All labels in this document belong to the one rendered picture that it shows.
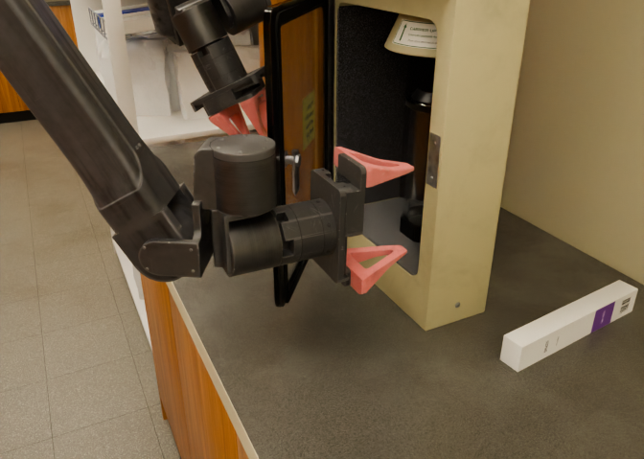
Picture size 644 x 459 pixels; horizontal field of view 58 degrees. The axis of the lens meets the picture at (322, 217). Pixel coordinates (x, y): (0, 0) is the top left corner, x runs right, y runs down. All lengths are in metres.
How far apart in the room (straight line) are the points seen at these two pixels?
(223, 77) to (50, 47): 0.31
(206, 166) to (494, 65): 0.40
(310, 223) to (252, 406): 0.29
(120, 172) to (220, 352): 0.39
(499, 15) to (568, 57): 0.43
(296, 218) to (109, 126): 0.18
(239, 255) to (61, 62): 0.21
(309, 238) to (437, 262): 0.31
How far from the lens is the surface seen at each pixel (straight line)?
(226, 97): 0.78
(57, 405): 2.31
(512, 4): 0.77
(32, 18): 0.54
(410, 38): 0.83
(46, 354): 2.56
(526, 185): 1.28
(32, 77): 0.54
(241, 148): 0.51
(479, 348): 0.87
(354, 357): 0.82
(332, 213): 0.56
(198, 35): 0.79
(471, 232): 0.84
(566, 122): 1.19
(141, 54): 2.02
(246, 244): 0.53
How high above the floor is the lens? 1.46
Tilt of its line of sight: 26 degrees down
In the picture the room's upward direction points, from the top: straight up
